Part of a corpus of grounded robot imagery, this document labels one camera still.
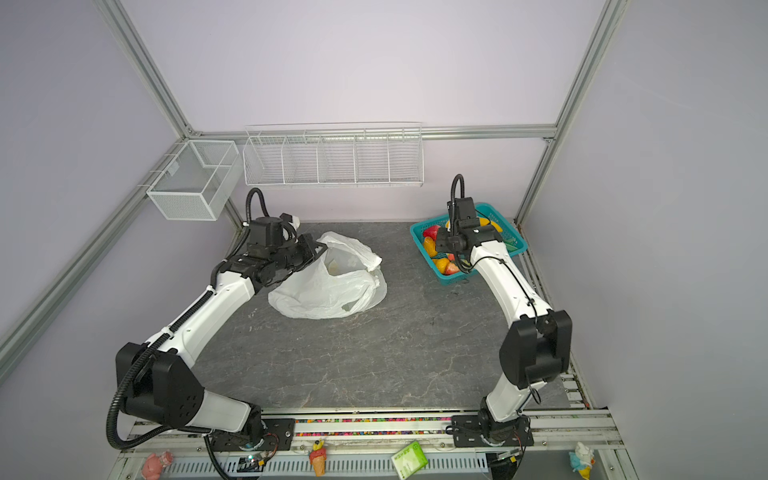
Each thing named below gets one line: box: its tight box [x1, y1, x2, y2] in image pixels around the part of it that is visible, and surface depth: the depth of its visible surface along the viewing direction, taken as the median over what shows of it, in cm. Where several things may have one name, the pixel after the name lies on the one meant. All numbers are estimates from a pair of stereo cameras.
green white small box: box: [391, 441, 429, 480], surface depth 71 cm
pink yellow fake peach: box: [432, 258, 460, 275], surface depth 101 cm
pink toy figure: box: [141, 449, 174, 480], surface depth 70 cm
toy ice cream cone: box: [309, 439, 327, 477], surface depth 71 cm
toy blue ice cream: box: [569, 441, 596, 480], surface depth 69 cm
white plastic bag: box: [267, 231, 388, 320], surface depth 80 cm
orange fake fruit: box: [424, 236, 438, 258], surface depth 107 cm
